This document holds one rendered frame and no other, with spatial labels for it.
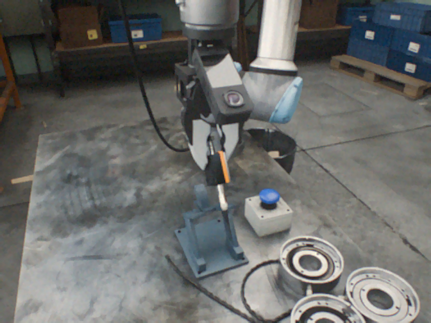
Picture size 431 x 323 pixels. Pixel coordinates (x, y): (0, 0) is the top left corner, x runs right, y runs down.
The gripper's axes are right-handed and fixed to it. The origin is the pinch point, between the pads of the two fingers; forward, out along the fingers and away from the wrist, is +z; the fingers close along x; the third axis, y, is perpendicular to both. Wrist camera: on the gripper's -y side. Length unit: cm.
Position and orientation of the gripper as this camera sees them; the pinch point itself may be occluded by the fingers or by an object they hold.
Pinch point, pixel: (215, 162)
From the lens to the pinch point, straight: 55.3
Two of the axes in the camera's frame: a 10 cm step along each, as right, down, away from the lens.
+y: -3.8, -4.8, 7.9
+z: 0.0, 8.6, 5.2
